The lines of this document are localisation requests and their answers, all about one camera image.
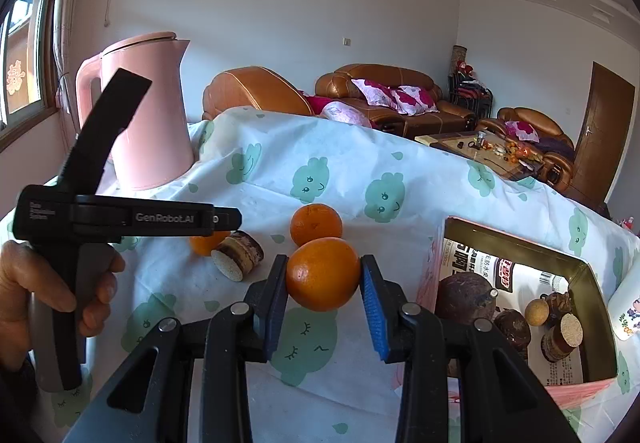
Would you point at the purple blanket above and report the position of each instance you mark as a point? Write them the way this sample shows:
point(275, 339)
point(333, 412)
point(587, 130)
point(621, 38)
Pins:
point(552, 143)

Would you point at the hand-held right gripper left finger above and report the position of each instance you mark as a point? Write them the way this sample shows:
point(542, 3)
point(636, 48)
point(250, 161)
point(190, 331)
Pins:
point(276, 308)

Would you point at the window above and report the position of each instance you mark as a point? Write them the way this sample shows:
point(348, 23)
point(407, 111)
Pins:
point(20, 48)

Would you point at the person's left hand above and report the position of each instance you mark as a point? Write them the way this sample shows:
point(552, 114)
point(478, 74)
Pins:
point(17, 293)

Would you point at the pile of small oranges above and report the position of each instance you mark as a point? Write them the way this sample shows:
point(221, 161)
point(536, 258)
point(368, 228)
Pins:
point(520, 150)

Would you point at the tall woven vase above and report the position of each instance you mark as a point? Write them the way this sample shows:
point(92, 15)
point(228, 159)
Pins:
point(459, 55)

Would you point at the pink electric kettle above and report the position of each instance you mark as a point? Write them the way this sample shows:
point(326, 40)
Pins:
point(150, 123)

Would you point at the brown leather armchair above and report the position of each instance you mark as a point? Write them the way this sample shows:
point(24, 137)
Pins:
point(250, 88)
point(530, 115)

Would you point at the pink tin box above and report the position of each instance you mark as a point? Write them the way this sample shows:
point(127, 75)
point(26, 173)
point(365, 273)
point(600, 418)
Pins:
point(500, 234)

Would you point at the brown wooden door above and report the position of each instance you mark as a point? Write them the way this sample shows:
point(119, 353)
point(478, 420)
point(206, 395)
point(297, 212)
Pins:
point(600, 133)

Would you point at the dark brown round fruit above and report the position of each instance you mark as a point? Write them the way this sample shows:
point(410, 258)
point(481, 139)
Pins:
point(462, 298)

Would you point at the wooden jar with cork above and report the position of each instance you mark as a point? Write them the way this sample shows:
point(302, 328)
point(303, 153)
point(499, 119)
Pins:
point(245, 248)
point(560, 338)

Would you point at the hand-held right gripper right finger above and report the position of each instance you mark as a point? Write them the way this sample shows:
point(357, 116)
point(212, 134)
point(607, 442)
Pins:
point(372, 310)

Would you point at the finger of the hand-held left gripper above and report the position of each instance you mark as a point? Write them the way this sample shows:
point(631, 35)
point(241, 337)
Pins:
point(107, 113)

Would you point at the orange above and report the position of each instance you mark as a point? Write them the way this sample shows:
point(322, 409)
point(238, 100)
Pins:
point(322, 275)
point(207, 245)
point(315, 223)

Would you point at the dark brown carved ball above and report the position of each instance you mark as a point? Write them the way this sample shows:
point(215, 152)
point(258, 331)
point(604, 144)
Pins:
point(512, 329)

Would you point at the white cartoon mug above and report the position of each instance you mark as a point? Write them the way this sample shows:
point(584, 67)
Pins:
point(627, 313)

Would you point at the tan wooden ball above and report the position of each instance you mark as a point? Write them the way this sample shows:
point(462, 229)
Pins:
point(536, 312)

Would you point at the stacked dark chairs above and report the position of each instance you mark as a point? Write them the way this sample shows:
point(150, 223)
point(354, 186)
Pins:
point(470, 93)

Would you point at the long brown leather sofa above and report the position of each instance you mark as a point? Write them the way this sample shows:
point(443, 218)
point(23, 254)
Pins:
point(380, 73)

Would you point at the dark brown carved figurine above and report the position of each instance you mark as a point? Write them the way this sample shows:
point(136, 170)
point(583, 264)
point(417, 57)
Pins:
point(560, 303)

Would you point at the white pillow with magenta print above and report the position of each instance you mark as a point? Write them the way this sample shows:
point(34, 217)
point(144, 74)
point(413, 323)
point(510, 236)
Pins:
point(372, 90)
point(415, 100)
point(522, 129)

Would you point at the wooden coffee table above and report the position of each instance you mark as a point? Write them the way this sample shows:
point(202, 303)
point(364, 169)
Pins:
point(450, 143)

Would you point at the pale pink pillow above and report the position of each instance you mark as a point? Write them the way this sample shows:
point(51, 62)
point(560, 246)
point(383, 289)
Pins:
point(342, 113)

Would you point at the newspaper lining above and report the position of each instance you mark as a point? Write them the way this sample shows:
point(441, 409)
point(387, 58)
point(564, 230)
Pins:
point(520, 273)

